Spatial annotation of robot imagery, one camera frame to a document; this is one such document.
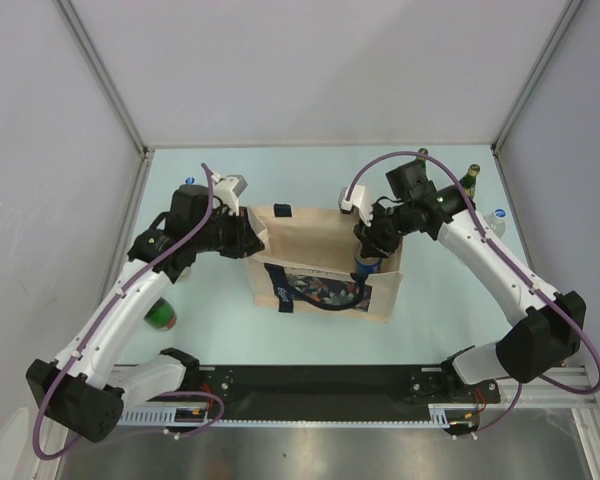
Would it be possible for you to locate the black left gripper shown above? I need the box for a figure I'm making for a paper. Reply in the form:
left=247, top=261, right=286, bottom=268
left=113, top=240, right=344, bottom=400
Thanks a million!
left=192, top=205, right=265, bottom=259

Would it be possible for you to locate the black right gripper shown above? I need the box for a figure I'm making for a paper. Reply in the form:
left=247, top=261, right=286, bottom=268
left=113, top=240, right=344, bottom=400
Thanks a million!
left=354, top=200, right=414, bottom=258

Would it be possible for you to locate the Pocari Sweat bottle labelled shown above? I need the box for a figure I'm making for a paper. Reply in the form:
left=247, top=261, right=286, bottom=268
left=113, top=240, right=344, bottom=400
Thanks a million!
left=354, top=245, right=383, bottom=275

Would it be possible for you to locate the beige canvas tote bag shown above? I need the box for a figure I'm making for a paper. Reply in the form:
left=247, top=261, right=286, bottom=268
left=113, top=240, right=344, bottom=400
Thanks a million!
left=245, top=204, right=403, bottom=323

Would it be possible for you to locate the green Perrier bottle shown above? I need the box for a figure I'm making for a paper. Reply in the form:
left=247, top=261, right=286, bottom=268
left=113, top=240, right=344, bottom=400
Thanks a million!
left=417, top=147, right=429, bottom=161
left=460, top=164, right=481, bottom=200

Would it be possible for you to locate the Pocari Sweat bottle clear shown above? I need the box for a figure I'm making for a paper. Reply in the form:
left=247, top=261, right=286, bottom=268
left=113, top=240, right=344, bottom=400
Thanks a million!
left=484, top=208, right=507, bottom=238

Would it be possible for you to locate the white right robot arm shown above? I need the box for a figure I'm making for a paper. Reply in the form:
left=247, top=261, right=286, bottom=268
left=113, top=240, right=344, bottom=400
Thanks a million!
left=339, top=160, right=586, bottom=401

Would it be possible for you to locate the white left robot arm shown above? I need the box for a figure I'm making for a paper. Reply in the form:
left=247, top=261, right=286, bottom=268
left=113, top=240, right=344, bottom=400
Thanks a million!
left=25, top=175, right=264, bottom=442

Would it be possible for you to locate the green bottle red label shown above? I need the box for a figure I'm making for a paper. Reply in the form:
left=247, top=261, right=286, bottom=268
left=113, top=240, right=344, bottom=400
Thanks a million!
left=144, top=298, right=177, bottom=330

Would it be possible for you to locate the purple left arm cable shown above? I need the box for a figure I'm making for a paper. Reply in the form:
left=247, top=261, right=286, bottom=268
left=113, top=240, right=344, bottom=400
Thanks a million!
left=33, top=162, right=226, bottom=461

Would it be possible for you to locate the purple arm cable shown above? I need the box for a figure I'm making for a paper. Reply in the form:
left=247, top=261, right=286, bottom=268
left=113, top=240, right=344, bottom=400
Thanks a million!
left=348, top=151, right=600, bottom=440
left=33, top=162, right=226, bottom=461

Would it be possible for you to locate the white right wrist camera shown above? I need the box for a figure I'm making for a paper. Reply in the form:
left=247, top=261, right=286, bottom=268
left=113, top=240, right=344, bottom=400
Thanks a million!
left=338, top=185, right=373, bottom=226

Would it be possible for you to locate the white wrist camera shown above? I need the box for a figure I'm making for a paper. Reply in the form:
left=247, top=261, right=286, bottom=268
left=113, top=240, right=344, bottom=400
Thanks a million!
left=338, top=185, right=373, bottom=226
left=212, top=172, right=248, bottom=216

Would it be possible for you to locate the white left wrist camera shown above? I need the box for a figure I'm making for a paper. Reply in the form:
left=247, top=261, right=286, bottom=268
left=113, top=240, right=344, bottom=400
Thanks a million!
left=212, top=172, right=248, bottom=216

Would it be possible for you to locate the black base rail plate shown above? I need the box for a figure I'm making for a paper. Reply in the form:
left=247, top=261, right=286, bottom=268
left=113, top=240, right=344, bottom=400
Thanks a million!
left=183, top=365, right=501, bottom=422

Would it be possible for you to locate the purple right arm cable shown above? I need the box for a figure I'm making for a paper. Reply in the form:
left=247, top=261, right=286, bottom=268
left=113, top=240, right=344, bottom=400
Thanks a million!
left=348, top=151, right=600, bottom=440

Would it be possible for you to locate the white slotted cable duct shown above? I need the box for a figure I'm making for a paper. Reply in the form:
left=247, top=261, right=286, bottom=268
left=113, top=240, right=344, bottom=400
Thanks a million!
left=114, top=402, right=481, bottom=429

